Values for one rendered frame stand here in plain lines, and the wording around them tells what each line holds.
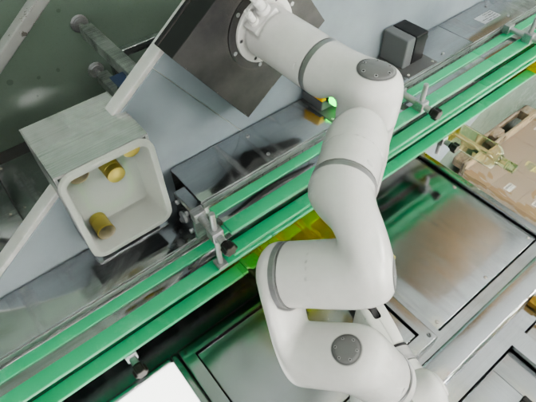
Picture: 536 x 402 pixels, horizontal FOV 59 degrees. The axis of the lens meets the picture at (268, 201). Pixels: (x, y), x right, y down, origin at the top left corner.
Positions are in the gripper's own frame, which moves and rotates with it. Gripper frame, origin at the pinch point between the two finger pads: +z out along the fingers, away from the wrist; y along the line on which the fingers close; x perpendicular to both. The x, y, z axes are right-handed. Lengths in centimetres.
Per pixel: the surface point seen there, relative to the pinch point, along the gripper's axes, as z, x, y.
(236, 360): 0.7, 26.0, -12.7
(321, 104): 37.3, -12.0, 18.0
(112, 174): 25, 37, 27
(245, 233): 18.2, 15.7, 6.3
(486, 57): 41, -65, 14
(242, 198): 21.5, 14.5, 13.7
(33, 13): 87, 44, 29
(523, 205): 116, -275, -235
